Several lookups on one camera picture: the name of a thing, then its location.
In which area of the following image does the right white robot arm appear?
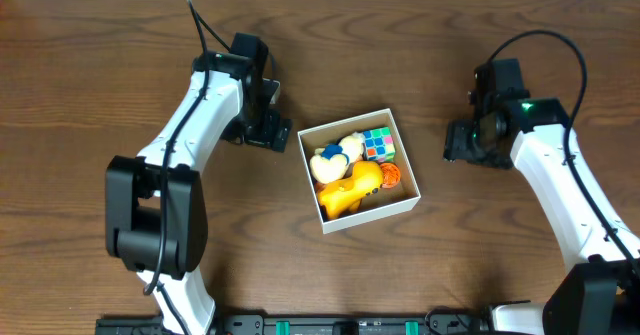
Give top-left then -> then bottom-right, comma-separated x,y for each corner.
443,59 -> 639,334

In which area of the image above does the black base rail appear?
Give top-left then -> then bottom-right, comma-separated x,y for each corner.
94,310 -> 551,335

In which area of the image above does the right black cable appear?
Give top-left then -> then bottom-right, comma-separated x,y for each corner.
487,28 -> 640,276

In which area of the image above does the left black cable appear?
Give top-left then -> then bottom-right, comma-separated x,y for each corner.
142,0 -> 234,335

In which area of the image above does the orange round disc toy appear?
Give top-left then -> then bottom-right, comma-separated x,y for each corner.
380,162 -> 401,189

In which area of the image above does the multicolour puzzle cube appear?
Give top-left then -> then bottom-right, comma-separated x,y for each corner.
362,127 -> 396,163

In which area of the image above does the plush yellow duck toy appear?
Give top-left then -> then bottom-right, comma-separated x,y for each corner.
309,132 -> 365,184

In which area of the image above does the black cable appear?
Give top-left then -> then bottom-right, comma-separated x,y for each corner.
487,28 -> 640,276
142,0 -> 234,335

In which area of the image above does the yellow dog figure toy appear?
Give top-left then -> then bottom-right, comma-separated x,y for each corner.
317,161 -> 384,220

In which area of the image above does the white cardboard box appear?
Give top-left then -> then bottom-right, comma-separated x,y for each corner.
297,108 -> 421,234

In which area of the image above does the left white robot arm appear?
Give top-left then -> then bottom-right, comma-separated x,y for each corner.
95,33 -> 292,334

